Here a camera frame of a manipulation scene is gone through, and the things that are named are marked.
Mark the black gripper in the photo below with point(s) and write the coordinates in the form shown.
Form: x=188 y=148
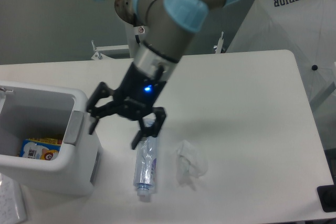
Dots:
x=135 y=99

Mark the white push-lid trash can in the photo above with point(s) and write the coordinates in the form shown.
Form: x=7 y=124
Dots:
x=39 y=111

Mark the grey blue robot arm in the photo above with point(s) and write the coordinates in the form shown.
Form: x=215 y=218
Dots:
x=171 y=24

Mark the crushed clear plastic bottle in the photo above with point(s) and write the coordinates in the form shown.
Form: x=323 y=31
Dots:
x=145 y=167

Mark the colourful snack package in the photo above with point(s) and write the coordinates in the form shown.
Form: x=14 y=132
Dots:
x=40 y=148

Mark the paper sheet in sleeve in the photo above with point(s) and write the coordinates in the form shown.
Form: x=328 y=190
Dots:
x=12 y=203

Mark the white Superior umbrella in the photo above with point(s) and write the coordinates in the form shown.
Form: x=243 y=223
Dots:
x=304 y=27

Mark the black device at table edge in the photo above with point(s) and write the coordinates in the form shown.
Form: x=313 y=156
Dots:
x=327 y=197

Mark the white metal base bracket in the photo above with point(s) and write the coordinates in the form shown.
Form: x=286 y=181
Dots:
x=115 y=52

